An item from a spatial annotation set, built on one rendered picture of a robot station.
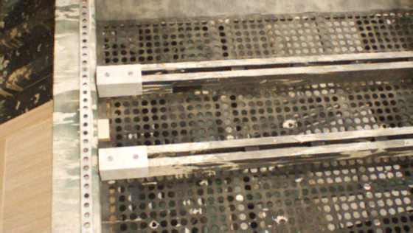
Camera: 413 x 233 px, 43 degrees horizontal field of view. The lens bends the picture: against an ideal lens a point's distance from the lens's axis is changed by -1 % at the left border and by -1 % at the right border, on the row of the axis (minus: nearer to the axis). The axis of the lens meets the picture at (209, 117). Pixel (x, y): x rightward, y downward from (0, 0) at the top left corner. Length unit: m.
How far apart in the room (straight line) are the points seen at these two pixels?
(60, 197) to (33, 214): 0.44
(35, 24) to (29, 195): 0.68
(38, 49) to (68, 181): 0.87
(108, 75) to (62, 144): 0.24
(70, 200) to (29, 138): 0.61
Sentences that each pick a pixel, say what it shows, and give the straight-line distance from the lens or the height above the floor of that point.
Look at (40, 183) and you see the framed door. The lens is 1.83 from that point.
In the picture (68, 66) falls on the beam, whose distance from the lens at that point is 1.56.
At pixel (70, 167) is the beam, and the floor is 0.85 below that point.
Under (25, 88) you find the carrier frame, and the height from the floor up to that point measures 0.39.
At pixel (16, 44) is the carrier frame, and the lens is 2.25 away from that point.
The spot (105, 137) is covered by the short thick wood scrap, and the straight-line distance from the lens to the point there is 1.47.
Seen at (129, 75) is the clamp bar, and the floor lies 1.00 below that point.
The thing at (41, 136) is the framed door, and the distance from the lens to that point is 1.90.
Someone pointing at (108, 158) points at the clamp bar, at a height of 0.95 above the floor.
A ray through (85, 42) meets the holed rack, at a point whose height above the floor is 0.89.
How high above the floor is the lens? 1.75
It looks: 24 degrees down
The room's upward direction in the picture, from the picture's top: 69 degrees clockwise
